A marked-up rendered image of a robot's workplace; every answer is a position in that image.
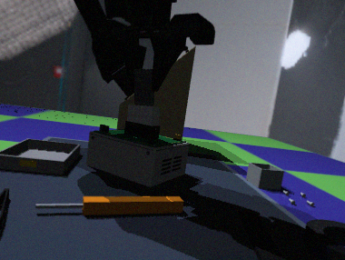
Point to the dark blue-grey mat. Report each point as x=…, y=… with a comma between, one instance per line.
x=208, y=228

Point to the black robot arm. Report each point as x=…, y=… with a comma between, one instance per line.
x=107, y=56

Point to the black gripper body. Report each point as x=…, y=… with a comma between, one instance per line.
x=200, y=30

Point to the green circuit board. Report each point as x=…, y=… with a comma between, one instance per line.
x=163, y=140

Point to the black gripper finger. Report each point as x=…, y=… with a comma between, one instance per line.
x=133, y=56
x=166, y=52

